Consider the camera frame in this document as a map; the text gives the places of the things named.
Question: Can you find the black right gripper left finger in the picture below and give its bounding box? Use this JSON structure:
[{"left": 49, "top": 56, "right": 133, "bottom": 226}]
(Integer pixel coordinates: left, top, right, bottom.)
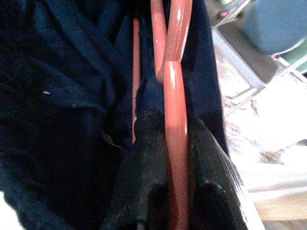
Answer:
[{"left": 100, "top": 108, "right": 174, "bottom": 230}]

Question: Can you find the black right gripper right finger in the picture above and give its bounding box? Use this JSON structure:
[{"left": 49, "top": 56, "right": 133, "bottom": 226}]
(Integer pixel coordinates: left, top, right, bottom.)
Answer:
[{"left": 189, "top": 118, "right": 249, "bottom": 230}]

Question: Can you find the salmon red clothes hanger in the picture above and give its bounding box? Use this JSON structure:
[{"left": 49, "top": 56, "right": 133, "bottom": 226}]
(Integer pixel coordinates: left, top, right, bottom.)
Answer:
[{"left": 131, "top": 0, "right": 194, "bottom": 230}]

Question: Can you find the dark navy garment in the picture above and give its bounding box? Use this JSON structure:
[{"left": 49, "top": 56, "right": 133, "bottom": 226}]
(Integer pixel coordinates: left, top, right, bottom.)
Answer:
[{"left": 0, "top": 0, "right": 231, "bottom": 230}]

